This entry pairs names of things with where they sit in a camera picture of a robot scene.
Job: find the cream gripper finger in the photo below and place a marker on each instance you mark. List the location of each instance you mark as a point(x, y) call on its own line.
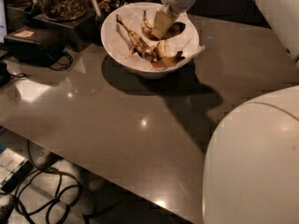
point(163, 19)

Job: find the dark ripe banana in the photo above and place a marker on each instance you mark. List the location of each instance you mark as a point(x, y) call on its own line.
point(175, 29)

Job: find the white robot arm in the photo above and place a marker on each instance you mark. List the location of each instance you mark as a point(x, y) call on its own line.
point(251, 170)

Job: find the long spotted banana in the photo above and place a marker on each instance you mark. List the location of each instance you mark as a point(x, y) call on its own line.
point(139, 45)

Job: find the white bowl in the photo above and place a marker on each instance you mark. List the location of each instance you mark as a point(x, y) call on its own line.
point(118, 50)

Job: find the orange fruit piece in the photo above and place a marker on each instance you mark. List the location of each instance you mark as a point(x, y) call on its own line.
point(167, 62)

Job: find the dark metal stand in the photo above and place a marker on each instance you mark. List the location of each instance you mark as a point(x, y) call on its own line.
point(78, 34)

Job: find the glass jar of nuts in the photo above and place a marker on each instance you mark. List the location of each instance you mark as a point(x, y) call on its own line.
point(63, 10)

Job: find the black box device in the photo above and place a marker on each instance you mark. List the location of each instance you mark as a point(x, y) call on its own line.
point(39, 47)

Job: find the white power strip box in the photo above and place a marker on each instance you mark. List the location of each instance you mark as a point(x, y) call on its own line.
point(13, 169)

